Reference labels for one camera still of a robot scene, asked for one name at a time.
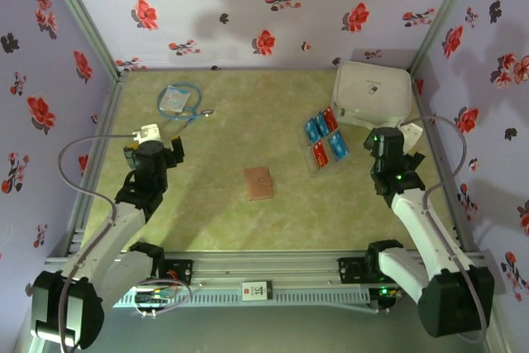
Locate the brown leather card holder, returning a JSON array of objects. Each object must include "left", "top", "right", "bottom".
[{"left": 243, "top": 165, "right": 276, "bottom": 202}]

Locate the blue credit card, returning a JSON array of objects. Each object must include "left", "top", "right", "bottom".
[
  {"left": 312, "top": 112, "right": 331, "bottom": 137},
  {"left": 327, "top": 131, "right": 351, "bottom": 163},
  {"left": 303, "top": 119, "right": 320, "bottom": 142}
]

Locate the red credit card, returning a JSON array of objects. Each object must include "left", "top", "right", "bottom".
[
  {"left": 322, "top": 107, "right": 340, "bottom": 131},
  {"left": 312, "top": 141, "right": 331, "bottom": 170}
]

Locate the white zip pouch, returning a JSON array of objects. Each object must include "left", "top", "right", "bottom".
[{"left": 330, "top": 60, "right": 413, "bottom": 133}]

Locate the blue stethoscope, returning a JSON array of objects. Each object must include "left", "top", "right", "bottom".
[{"left": 151, "top": 82, "right": 215, "bottom": 150}]

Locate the white blue sachet packet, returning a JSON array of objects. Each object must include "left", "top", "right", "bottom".
[{"left": 160, "top": 84, "right": 192, "bottom": 113}]

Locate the red white label tag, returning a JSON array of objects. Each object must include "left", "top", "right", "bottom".
[{"left": 241, "top": 280, "right": 274, "bottom": 303}]

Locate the aluminium side rail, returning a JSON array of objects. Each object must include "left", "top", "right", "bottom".
[
  {"left": 65, "top": 70, "right": 131, "bottom": 255},
  {"left": 408, "top": 70, "right": 474, "bottom": 253}
]

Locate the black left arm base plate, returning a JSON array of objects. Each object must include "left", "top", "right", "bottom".
[{"left": 152, "top": 260, "right": 194, "bottom": 287}]

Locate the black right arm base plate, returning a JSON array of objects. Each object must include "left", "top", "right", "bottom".
[{"left": 337, "top": 256, "right": 413, "bottom": 284}]

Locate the controller board with wires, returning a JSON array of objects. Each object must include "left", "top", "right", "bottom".
[
  {"left": 369, "top": 284, "right": 408, "bottom": 313},
  {"left": 134, "top": 277, "right": 194, "bottom": 319}
]

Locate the long aluminium rail beam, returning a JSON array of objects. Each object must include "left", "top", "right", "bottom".
[{"left": 43, "top": 250, "right": 506, "bottom": 295}]

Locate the aluminium corner post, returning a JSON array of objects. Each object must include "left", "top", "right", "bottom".
[
  {"left": 39, "top": 0, "right": 125, "bottom": 80},
  {"left": 408, "top": 0, "right": 483, "bottom": 73}
]

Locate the white slotted cable duct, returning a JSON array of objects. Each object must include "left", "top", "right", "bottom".
[{"left": 113, "top": 289, "right": 371, "bottom": 308}]

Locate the aluminium frame leg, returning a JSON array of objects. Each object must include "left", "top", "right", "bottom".
[{"left": 487, "top": 326, "right": 513, "bottom": 353}]

